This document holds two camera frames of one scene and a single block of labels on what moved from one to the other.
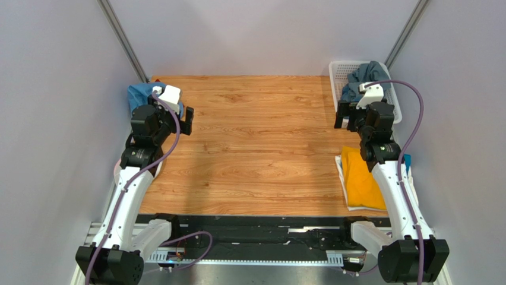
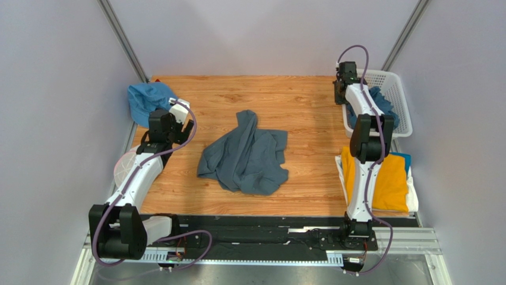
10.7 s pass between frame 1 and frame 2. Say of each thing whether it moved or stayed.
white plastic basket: moved
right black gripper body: moved
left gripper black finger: stayed
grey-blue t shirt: moved
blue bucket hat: stayed
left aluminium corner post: stayed
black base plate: stayed
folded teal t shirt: stayed
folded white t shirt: stayed
